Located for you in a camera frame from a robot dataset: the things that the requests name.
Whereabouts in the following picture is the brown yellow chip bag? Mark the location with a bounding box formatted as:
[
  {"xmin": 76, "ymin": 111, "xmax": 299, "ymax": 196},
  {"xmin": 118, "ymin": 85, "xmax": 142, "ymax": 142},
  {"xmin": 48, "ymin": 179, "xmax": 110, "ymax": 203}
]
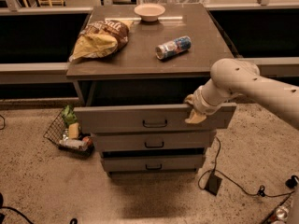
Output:
[{"xmin": 69, "ymin": 20, "xmax": 134, "ymax": 62}]

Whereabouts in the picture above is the black wire basket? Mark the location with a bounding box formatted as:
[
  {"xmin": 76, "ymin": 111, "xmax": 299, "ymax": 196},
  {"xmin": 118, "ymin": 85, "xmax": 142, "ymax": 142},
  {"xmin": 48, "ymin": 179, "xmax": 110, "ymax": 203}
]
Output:
[
  {"xmin": 43, "ymin": 111, "xmax": 94, "ymax": 156},
  {"xmin": 260, "ymin": 196, "xmax": 292, "ymax": 224}
]

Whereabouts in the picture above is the grey drawer cabinet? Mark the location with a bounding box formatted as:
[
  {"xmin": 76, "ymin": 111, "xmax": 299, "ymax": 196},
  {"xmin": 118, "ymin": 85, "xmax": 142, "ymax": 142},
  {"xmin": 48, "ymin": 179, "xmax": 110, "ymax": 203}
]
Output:
[{"xmin": 65, "ymin": 3, "xmax": 235, "ymax": 178}]

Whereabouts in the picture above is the grey bottom drawer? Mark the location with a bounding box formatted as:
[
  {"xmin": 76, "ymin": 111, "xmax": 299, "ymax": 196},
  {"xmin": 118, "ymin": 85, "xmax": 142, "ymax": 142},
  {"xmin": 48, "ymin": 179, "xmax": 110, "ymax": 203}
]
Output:
[{"xmin": 101, "ymin": 155, "xmax": 206, "ymax": 173}]

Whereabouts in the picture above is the silver can right basket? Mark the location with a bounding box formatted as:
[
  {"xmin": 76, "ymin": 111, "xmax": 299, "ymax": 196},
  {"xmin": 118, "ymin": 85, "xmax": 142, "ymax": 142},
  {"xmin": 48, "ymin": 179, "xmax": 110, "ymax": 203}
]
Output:
[{"xmin": 275, "ymin": 206, "xmax": 289, "ymax": 222}]

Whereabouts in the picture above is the black floor stand plate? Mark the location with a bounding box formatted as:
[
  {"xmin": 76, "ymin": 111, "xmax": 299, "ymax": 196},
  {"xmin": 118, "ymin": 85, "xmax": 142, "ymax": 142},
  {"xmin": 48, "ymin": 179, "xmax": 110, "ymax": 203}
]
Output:
[{"xmin": 205, "ymin": 171, "xmax": 222, "ymax": 196}]

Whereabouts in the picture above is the black wire basket left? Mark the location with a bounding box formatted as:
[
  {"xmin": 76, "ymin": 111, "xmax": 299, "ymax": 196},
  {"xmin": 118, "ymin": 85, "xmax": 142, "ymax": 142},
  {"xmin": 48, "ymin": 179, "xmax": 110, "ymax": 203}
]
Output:
[{"xmin": 43, "ymin": 111, "xmax": 94, "ymax": 156}]

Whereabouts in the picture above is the grey middle drawer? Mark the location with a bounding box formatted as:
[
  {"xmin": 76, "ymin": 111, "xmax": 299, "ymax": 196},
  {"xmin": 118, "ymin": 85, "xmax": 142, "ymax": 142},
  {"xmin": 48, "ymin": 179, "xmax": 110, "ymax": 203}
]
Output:
[{"xmin": 93, "ymin": 130, "xmax": 216, "ymax": 152}]

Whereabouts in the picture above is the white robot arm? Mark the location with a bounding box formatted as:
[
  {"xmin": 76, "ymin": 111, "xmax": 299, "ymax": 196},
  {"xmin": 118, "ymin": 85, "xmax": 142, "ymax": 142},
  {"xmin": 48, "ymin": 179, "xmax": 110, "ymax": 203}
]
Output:
[{"xmin": 184, "ymin": 59, "xmax": 299, "ymax": 131}]

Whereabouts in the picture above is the white ceramic bowl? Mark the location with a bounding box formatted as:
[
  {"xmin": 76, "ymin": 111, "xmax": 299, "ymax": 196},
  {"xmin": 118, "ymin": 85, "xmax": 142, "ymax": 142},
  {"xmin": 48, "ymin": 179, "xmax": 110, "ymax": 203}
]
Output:
[{"xmin": 134, "ymin": 4, "xmax": 165, "ymax": 22}]

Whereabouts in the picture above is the blue silver drink can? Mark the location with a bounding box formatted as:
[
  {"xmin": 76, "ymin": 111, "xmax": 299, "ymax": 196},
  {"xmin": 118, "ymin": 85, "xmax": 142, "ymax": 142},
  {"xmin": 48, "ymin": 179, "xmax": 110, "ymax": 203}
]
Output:
[{"xmin": 155, "ymin": 35, "xmax": 192, "ymax": 60}]

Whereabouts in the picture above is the black floor cable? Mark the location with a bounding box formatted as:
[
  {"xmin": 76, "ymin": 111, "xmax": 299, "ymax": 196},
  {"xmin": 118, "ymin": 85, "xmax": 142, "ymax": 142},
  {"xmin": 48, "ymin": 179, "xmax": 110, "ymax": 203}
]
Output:
[{"xmin": 197, "ymin": 136, "xmax": 295, "ymax": 199}]

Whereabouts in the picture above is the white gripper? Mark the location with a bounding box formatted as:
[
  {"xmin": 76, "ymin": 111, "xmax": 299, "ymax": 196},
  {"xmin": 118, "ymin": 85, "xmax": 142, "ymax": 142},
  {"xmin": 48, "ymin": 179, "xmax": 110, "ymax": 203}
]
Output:
[{"xmin": 184, "ymin": 87, "xmax": 222, "ymax": 124}]

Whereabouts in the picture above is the grey drawer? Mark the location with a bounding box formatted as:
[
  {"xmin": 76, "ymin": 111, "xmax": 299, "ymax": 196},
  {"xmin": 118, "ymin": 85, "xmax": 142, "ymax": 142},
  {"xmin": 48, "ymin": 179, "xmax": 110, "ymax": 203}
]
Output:
[
  {"xmin": 101, "ymin": 155, "xmax": 206, "ymax": 173},
  {"xmin": 74, "ymin": 103, "xmax": 236, "ymax": 133},
  {"xmin": 93, "ymin": 130, "xmax": 216, "ymax": 152}
]

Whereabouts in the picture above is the black wire basket right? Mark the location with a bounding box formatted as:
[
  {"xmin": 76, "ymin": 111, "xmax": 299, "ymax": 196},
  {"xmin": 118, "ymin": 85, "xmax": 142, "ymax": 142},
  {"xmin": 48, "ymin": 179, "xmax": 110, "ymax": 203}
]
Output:
[{"xmin": 260, "ymin": 196, "xmax": 292, "ymax": 224}]

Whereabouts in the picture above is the grey top drawer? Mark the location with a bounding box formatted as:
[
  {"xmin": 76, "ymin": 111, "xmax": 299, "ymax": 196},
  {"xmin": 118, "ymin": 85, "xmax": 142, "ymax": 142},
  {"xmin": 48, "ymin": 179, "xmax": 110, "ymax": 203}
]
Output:
[{"xmin": 74, "ymin": 103, "xmax": 236, "ymax": 133}]

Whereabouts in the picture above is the black cable bottom left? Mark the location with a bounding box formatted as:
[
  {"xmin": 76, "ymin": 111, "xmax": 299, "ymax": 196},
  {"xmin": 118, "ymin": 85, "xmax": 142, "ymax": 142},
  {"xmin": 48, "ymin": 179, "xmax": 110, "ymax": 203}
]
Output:
[{"xmin": 0, "ymin": 192, "xmax": 78, "ymax": 224}]

